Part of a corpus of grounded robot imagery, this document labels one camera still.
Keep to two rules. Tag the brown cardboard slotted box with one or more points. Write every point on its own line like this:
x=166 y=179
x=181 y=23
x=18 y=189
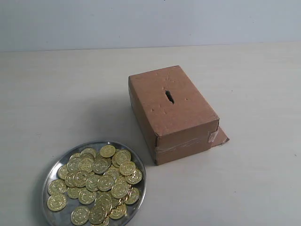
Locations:
x=174 y=117

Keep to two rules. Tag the gold coin upper right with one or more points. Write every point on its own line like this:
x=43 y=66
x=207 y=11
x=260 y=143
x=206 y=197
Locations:
x=122 y=156

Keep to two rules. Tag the gold coin top of pile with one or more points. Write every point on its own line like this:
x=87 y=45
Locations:
x=107 y=151

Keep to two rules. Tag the gold coin right side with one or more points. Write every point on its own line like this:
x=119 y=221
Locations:
x=127 y=168

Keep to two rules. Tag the gold coin right edge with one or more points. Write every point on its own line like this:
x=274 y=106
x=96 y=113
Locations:
x=135 y=178

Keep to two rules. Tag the gold coin edge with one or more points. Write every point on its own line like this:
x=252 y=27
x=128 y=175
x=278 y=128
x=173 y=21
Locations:
x=57 y=186
x=135 y=178

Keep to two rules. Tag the gold coin lower right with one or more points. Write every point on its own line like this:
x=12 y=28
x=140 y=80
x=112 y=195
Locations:
x=133 y=196

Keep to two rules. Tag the gold coin centre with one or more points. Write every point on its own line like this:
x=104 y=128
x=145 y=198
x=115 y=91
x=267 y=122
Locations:
x=105 y=183

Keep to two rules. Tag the round steel plate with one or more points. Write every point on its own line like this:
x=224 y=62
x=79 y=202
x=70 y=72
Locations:
x=63 y=217

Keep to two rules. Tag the gold coin left edge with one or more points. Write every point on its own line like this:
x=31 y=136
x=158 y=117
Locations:
x=57 y=186

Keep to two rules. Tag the gold coin bottom front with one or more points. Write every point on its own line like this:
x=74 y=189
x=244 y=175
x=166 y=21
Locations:
x=79 y=215

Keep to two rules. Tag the gold coin lower left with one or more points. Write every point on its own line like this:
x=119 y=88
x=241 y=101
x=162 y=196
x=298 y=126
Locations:
x=57 y=202

